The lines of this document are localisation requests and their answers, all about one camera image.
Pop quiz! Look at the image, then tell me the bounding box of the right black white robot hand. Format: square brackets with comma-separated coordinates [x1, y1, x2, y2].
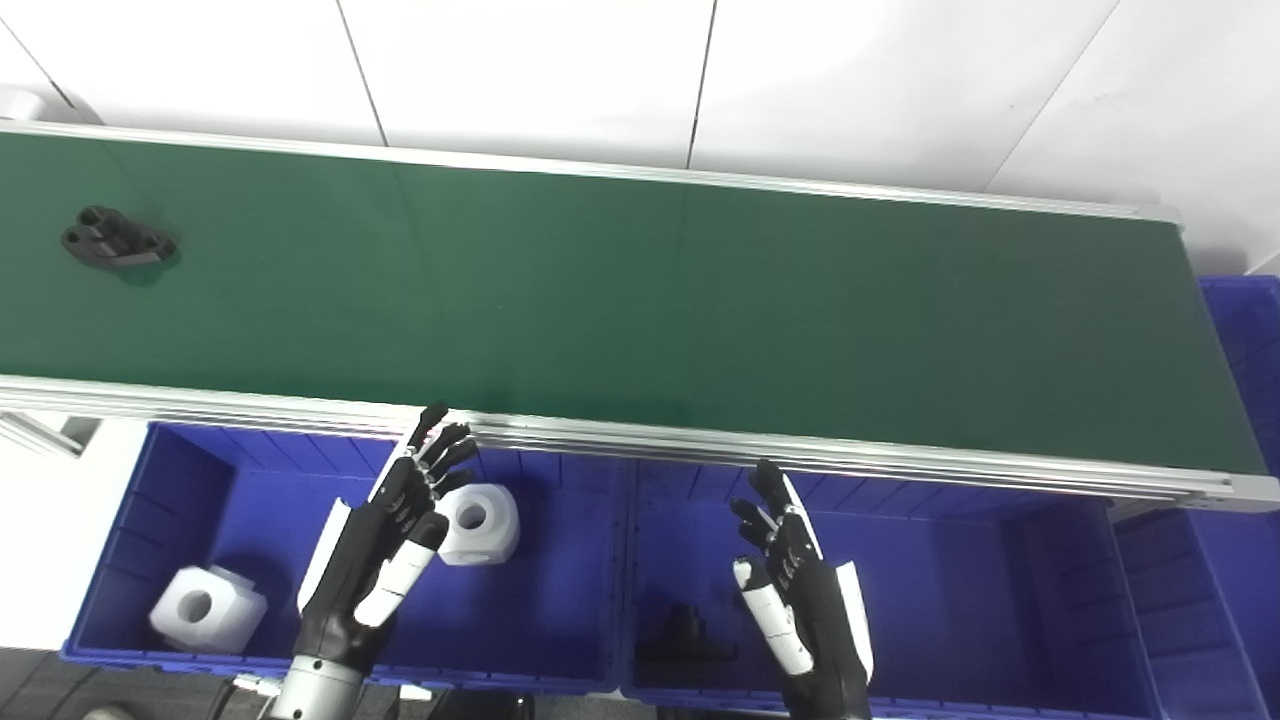
[727, 459, 877, 720]

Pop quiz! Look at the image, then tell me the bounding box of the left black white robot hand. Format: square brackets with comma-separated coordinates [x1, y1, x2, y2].
[296, 402, 480, 674]

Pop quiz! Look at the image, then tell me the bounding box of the black oval flange part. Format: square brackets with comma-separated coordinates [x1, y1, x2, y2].
[60, 205, 182, 272]

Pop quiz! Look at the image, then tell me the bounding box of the blue bin with white parts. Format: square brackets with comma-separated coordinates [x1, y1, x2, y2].
[60, 420, 637, 695]

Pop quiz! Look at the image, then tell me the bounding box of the white cube part with hole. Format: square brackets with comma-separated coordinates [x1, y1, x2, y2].
[436, 484, 522, 568]
[149, 565, 270, 657]

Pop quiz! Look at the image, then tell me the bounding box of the black part in bin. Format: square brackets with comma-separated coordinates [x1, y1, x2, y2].
[637, 604, 740, 664]

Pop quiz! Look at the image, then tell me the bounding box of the blue bin with black part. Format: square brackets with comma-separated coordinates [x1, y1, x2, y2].
[620, 460, 1168, 720]

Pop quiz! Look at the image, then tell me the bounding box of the green conveyor belt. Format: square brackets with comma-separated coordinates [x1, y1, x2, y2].
[0, 132, 1270, 477]

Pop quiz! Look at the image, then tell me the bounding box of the aluminium conveyor support leg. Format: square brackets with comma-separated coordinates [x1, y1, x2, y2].
[0, 408, 102, 460]

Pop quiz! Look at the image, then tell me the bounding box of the empty blue bin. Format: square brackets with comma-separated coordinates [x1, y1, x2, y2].
[1108, 275, 1280, 720]

